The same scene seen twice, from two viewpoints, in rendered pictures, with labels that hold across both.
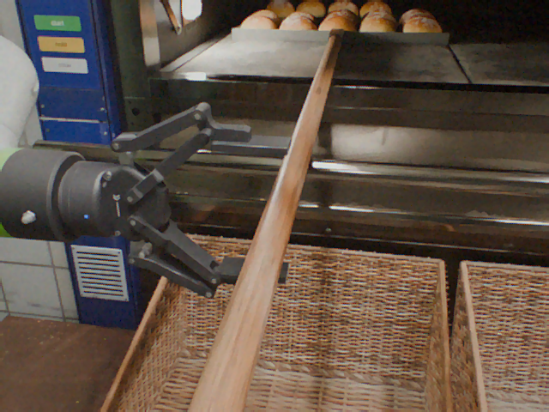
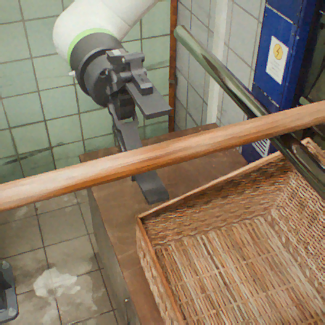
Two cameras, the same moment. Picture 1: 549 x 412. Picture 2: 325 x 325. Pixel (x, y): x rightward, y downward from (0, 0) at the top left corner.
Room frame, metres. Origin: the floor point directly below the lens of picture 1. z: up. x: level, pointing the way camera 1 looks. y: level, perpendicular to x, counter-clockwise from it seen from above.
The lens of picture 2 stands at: (0.27, -0.35, 1.53)
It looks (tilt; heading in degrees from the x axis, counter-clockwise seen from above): 42 degrees down; 59
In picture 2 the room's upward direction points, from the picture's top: straight up
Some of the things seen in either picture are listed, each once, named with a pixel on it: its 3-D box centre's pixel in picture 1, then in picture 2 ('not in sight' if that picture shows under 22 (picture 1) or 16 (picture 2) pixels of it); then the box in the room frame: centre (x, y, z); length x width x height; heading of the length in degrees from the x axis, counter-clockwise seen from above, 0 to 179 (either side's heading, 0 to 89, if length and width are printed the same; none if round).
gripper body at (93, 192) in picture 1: (122, 201); (116, 91); (0.50, 0.15, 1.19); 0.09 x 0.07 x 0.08; 81
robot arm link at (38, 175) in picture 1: (54, 194); (104, 67); (0.51, 0.22, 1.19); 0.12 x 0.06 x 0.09; 171
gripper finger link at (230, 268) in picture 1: (253, 269); (149, 183); (0.48, 0.02, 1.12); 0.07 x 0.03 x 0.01; 81
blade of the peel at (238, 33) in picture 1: (340, 25); not in sight; (1.64, -0.20, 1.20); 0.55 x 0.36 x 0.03; 81
